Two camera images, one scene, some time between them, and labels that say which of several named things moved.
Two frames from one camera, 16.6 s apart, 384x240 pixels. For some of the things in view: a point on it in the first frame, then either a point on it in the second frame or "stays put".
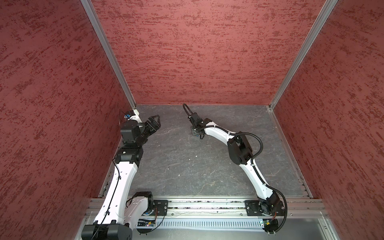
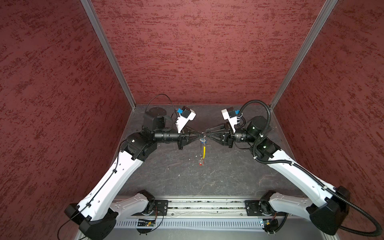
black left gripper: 148,124 → 184,138
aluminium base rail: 223,209 stays put
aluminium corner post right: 328,6 stays put
